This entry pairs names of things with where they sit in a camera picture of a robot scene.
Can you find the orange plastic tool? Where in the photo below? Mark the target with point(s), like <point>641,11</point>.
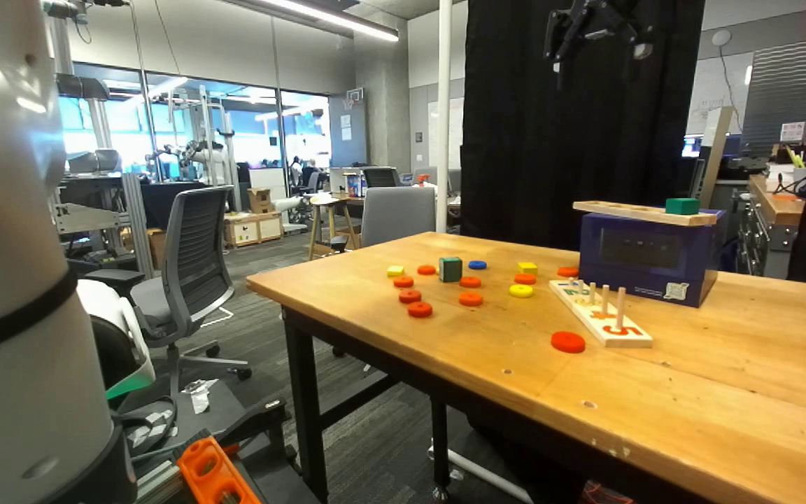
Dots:
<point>213,477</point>

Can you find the white peg board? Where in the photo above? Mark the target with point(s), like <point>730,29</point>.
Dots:
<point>601,311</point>

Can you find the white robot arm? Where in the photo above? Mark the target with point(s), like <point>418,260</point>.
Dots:
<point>56,435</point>

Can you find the yellow disc front left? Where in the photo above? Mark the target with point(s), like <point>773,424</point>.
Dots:
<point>395,272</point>

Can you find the large red disc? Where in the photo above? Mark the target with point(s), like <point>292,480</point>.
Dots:
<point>567,343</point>

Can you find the orange red disc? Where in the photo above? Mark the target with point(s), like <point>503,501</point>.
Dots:
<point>427,269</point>

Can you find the dark green toy cube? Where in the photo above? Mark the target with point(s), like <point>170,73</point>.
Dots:
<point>448,269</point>

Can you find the grey office chair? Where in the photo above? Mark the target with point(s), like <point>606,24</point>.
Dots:
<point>191,283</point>

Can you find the blue box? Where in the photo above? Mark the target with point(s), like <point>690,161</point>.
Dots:
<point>658,260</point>

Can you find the black curtain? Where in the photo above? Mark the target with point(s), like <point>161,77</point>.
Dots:
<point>602,126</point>

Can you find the blue disc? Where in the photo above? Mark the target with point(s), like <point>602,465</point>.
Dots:
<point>476,263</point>

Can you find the grey chair back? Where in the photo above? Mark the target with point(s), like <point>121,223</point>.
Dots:
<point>395,211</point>

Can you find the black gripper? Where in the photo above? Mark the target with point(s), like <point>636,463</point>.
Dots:
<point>595,21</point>

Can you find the wooden plank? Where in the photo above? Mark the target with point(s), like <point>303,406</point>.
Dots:
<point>648,213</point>

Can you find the yellow disc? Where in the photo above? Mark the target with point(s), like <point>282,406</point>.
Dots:
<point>527,267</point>
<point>395,272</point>
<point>517,290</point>

